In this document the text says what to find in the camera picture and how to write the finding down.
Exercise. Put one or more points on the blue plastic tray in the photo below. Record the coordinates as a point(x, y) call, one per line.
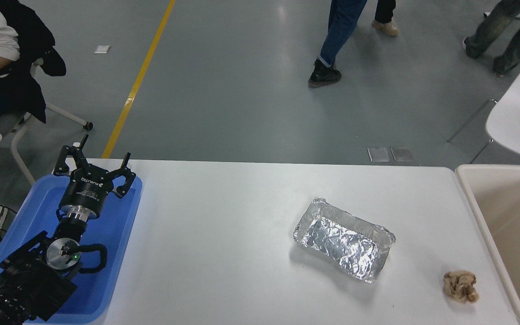
point(115, 234)

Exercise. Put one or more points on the black jacket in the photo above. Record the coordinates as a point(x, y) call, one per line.
point(20, 85)

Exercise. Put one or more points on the white paper scrap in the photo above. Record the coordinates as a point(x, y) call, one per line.
point(102, 49)

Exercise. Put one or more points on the large pale bin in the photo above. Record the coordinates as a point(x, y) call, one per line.
point(503, 216)

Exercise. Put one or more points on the silver foil tray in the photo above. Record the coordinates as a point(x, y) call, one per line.
point(343, 241)

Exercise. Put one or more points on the silver floor plate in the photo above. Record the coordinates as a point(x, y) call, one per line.
point(402, 153)
point(378, 154)

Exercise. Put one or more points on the grey chair with white legs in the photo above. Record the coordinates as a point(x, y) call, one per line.
point(5, 121)

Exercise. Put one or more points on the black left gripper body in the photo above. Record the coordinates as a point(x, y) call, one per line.
point(85, 192)

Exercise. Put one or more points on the crumpled tan paper ball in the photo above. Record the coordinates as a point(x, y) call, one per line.
point(461, 286)

